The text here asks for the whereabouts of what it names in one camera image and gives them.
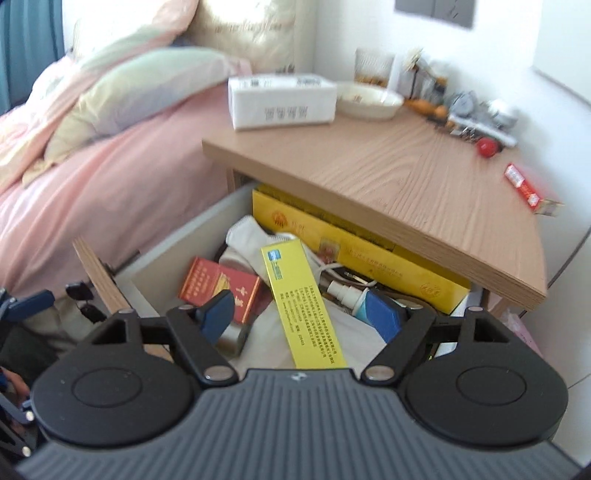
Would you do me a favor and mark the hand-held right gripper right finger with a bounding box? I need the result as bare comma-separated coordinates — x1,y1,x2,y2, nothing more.
361,291,509,385

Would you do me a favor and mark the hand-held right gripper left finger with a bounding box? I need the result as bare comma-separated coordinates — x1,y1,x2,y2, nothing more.
87,290,239,387

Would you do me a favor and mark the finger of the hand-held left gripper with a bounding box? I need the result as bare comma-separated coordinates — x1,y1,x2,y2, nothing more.
0,367,38,460
0,288,57,325

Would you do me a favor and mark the narrow yellow box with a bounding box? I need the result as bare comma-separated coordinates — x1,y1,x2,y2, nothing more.
261,239,350,370

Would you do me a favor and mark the grey drawer with wooden front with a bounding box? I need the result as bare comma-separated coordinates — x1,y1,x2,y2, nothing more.
71,181,485,370

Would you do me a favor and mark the red cigarette pack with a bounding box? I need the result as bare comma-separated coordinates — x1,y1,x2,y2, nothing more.
178,257,262,325

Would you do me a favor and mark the white spray bottle blue label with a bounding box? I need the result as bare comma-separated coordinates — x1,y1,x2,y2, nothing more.
326,279,377,322

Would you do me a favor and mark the large yellow flat box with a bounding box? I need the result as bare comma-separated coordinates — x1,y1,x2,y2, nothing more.
252,185,471,316

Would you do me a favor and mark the white sock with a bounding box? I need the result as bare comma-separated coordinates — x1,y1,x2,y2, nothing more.
224,219,302,274

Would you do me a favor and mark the pink plastic bag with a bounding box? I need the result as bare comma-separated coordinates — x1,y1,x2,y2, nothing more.
500,306,546,357

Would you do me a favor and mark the bed with pink sheet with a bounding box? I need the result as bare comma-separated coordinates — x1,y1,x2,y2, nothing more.
0,83,259,298

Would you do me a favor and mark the wooden nightstand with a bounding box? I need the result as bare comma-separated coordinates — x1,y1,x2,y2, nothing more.
202,74,551,316

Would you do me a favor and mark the red and white small box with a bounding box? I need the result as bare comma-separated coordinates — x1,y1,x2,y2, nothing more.
503,164,565,217

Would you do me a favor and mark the pink duvet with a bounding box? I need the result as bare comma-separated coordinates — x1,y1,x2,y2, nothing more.
0,0,200,195

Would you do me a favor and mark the orange fruit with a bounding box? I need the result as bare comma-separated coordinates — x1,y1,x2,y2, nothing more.
412,99,450,119

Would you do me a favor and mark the white bowl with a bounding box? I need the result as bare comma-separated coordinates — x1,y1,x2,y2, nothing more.
335,80,405,122

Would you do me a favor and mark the white tissue box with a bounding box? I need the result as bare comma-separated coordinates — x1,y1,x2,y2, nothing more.
228,73,338,132

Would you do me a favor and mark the silver alarm clock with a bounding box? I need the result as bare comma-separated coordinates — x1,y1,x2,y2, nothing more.
450,91,479,117

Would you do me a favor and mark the silver jar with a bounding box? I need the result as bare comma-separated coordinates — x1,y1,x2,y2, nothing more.
480,98,519,131

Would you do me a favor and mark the pastel pillow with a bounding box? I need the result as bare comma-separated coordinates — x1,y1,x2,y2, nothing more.
44,46,253,163

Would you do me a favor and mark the cluster of small bottles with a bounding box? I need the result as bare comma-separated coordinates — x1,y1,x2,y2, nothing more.
398,48,451,102

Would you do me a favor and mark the glass cup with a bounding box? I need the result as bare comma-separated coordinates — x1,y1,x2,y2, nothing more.
354,47,397,88

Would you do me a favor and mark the blue curtain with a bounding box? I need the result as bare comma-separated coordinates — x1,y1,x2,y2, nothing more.
0,0,66,114

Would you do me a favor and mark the cream printed pillow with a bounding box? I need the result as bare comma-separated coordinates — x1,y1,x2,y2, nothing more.
193,0,306,75

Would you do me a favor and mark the black cable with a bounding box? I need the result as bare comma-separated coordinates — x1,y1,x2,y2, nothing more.
330,269,440,315

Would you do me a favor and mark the black drawer handle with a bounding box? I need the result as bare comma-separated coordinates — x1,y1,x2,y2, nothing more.
66,282,108,325

